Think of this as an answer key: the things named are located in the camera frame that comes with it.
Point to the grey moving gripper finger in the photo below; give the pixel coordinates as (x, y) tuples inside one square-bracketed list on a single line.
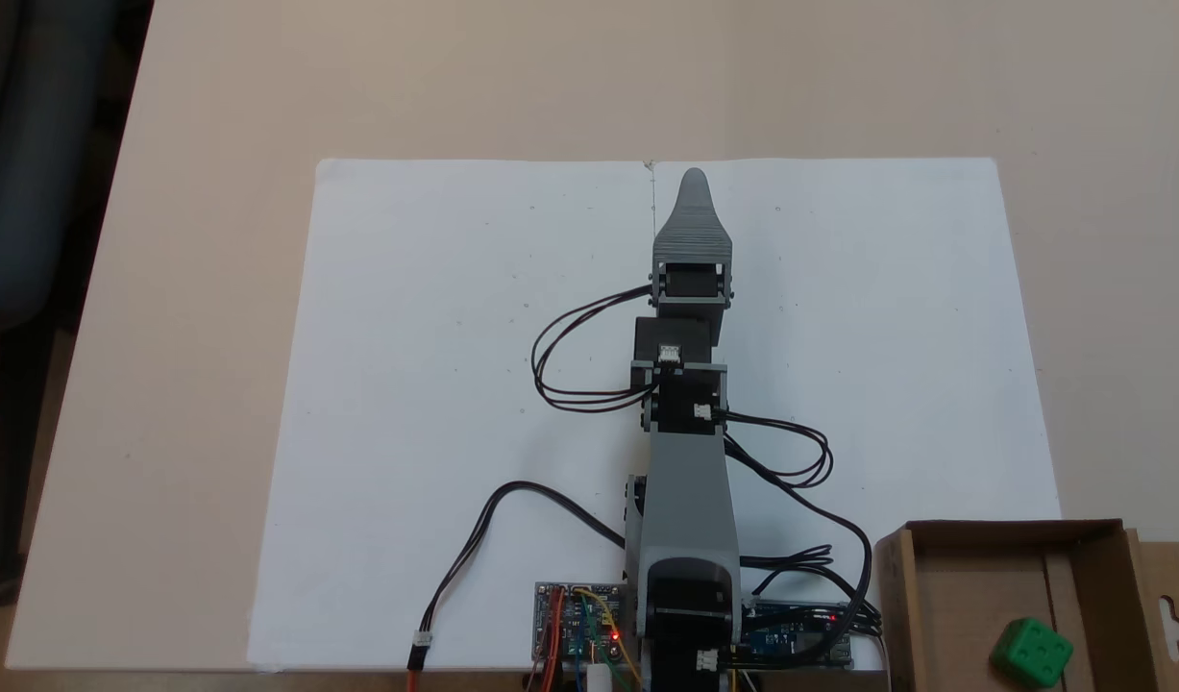
[(693, 231)]

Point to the green die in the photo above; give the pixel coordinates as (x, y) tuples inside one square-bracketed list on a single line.
[(1031, 654)]

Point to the white paper sheet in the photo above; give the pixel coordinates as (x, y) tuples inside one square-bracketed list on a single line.
[(406, 336), (916, 384)]

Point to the blue circuit board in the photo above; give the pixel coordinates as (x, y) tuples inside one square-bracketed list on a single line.
[(791, 644)]

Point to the white plastic connector block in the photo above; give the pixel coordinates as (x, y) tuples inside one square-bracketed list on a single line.
[(600, 679)]

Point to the brown cardboard box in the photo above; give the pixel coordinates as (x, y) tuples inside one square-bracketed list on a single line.
[(954, 615)]

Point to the dark office chair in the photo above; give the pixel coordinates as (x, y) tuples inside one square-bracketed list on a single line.
[(32, 192)]

